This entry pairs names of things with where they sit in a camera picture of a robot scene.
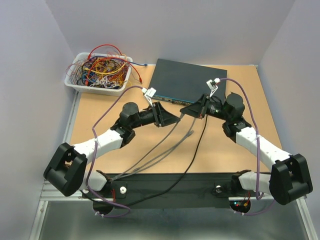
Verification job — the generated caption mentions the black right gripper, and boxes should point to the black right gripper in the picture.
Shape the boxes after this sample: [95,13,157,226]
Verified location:
[180,92,231,122]

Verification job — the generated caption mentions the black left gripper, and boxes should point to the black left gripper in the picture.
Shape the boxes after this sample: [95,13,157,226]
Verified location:
[130,101,180,129]

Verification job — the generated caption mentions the teal network switch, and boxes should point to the teal network switch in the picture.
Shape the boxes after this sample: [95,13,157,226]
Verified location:
[149,58,227,105]

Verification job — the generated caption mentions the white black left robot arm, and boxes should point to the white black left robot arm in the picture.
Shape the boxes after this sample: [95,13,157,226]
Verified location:
[43,102,180,197]

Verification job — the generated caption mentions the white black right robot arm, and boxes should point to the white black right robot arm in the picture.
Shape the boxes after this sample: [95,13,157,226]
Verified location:
[180,93,313,205]

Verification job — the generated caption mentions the white plastic basket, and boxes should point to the white plastic basket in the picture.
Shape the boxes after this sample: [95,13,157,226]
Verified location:
[64,52,133,96]

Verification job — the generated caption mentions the grey ethernet cable short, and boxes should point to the grey ethernet cable short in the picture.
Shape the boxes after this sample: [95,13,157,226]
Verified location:
[111,126,194,182]

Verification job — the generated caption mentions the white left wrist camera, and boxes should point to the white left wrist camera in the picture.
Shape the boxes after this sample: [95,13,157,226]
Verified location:
[141,87,157,106]

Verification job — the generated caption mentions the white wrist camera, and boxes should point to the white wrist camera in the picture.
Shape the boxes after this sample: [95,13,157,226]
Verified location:
[206,78,221,98]
[141,87,157,106]

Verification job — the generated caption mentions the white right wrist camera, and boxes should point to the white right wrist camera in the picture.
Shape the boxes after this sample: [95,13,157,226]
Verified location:
[206,78,221,98]

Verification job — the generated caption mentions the tangled coloured wires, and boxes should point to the tangled coloured wires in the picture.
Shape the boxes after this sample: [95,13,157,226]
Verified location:
[65,44,148,90]

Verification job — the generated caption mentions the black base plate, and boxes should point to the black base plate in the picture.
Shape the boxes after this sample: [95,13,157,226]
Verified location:
[81,172,276,210]

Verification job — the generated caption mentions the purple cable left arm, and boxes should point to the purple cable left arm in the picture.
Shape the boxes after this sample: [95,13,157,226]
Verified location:
[86,85,146,218]

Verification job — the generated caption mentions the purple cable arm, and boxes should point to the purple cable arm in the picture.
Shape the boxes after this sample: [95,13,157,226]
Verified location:
[219,78,276,216]
[86,85,146,218]

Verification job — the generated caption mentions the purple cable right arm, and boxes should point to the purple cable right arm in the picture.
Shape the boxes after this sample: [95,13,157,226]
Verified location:
[219,78,276,216]

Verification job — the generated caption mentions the aluminium frame rail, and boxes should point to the aluminium frame rail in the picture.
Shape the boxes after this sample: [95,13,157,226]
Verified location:
[29,91,82,240]

